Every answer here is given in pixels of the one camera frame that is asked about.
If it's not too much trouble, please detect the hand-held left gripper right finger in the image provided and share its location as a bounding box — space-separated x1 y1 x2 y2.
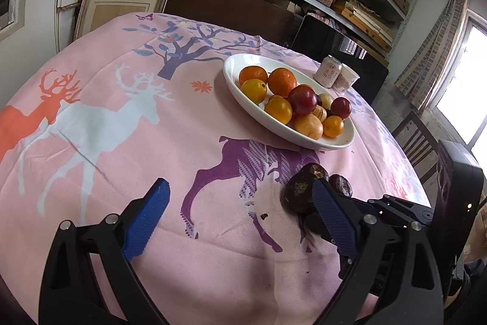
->
312 178 445 325

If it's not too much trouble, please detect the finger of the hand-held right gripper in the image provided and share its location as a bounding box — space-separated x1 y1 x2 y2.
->
303 211 344 246
367 194 435 227

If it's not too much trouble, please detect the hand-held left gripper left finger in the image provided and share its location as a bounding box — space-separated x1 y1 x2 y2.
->
38 178 170 325

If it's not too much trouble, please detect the dark wrinkled passion fruit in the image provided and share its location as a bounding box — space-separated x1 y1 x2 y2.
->
297 163 330 183
329 175 353 198
281 175 317 214

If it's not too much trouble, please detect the small orange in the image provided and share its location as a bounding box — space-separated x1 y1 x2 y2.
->
264 97 293 125
323 115 345 138

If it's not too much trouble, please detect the yellow passion fruit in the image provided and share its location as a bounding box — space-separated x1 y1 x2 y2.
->
293 114 324 140

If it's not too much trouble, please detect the large red plum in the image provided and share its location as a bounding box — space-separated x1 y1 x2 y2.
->
288 85 318 115

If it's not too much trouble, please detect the large orange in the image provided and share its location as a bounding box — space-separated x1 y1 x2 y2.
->
267 68 297 97

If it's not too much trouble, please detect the white oval plate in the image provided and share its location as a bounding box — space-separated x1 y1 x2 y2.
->
223 53 355 151

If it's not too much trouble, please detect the yellow-orange fruit with dark dot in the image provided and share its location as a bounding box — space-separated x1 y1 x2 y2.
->
240 79 268 105

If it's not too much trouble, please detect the pink deer print tablecloth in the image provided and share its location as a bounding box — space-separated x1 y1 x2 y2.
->
0 13 432 325

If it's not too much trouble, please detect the dark wooden chair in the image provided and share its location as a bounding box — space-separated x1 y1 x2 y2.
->
392 111 442 185

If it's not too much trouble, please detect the window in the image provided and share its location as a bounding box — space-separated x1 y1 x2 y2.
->
429 10 487 159

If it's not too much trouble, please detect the printed paper cup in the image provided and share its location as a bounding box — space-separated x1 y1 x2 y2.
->
335 63 360 93

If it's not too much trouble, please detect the checked curtain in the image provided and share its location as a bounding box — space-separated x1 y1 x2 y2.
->
395 0 473 111

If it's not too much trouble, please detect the small tangerine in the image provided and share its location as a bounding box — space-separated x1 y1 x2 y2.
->
239 65 269 87

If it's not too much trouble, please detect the black flat panel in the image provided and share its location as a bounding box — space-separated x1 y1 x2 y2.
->
291 15 389 94

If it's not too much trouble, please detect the beige framed panel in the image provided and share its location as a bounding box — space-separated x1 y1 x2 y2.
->
74 0 174 41

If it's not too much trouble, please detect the brown wooden board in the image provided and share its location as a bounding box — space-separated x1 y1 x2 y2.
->
163 0 296 46

